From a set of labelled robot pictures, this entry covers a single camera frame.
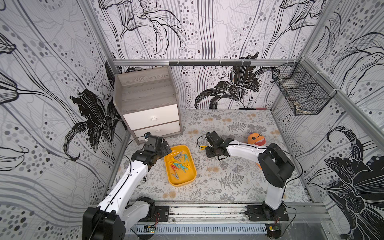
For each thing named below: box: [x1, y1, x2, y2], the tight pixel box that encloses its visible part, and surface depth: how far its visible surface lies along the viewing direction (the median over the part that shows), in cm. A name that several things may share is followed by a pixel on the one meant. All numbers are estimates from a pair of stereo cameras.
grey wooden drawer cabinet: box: [113, 66, 183, 145], surface depth 87 cm
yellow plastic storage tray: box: [164, 144, 197, 187], surface depth 90 cm
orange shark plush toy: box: [247, 132, 266, 146], surface depth 94 cm
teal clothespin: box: [173, 163, 189, 173], surface depth 90 cm
